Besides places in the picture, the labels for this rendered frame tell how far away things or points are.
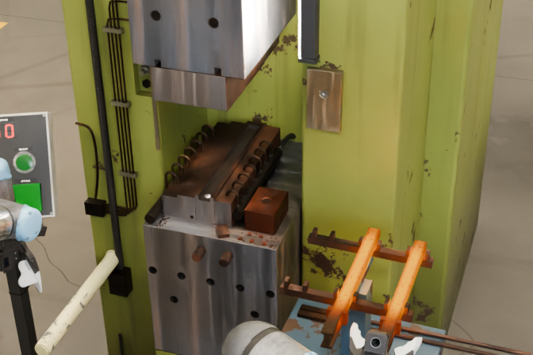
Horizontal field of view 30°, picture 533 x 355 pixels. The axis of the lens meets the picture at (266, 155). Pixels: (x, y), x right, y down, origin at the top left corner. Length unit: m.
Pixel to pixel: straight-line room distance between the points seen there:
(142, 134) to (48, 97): 2.63
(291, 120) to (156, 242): 0.59
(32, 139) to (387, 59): 0.96
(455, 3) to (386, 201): 0.59
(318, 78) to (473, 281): 1.71
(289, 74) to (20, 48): 3.26
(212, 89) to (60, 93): 3.02
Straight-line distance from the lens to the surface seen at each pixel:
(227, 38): 2.39
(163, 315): 2.88
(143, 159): 2.84
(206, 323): 2.83
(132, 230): 3.01
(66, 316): 2.87
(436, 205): 3.16
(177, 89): 2.51
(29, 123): 2.70
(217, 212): 2.66
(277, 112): 3.01
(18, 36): 6.17
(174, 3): 2.40
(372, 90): 2.49
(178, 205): 2.69
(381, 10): 2.40
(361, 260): 2.40
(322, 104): 2.52
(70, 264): 4.13
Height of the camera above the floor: 2.46
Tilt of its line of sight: 31 degrees down
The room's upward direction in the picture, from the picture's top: 1 degrees counter-clockwise
